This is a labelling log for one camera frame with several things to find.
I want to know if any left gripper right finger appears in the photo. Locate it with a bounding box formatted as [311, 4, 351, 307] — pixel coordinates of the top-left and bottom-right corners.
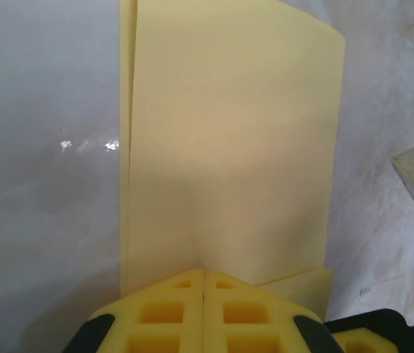
[205, 268, 336, 353]

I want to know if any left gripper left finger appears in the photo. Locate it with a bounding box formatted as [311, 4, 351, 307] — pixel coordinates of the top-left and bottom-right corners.
[68, 268, 204, 353]

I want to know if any yellow square paper sheet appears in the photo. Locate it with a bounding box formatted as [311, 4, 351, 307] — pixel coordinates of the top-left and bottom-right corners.
[118, 0, 347, 324]

